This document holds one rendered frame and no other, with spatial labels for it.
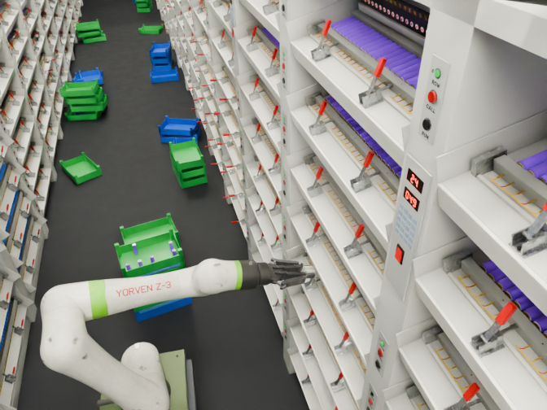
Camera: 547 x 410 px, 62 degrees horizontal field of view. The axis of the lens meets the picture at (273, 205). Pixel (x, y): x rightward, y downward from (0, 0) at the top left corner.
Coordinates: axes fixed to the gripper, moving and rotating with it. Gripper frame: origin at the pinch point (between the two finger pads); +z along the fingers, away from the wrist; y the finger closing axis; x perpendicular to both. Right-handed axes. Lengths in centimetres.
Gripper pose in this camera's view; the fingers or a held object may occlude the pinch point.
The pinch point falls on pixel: (312, 271)
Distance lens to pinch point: 155.6
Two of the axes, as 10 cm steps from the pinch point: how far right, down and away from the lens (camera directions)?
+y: 2.9, 5.7, -7.7
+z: 9.3, 0.1, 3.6
